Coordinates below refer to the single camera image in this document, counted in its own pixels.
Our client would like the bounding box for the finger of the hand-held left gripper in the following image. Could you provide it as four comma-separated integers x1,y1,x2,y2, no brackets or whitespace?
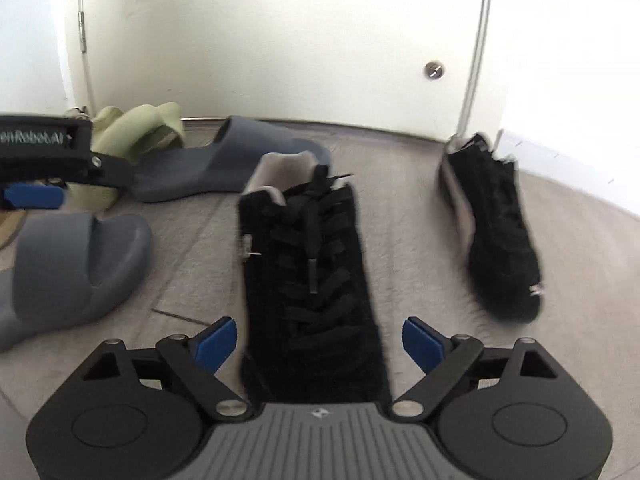
0,182,67,212
62,151,137,189

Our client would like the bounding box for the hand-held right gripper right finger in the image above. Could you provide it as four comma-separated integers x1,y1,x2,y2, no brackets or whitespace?
392,316,558,421

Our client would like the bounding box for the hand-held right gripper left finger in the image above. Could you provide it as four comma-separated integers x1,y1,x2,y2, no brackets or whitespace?
82,316,248,421

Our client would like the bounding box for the grey slide sandal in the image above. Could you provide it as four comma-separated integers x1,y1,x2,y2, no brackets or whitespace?
131,115,333,204
0,211,154,353

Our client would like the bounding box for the black suede sneaker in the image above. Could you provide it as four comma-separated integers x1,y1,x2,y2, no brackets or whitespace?
236,151,393,406
439,131,546,323

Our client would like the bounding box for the white door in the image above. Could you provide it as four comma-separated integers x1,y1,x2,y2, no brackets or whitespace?
80,0,493,141

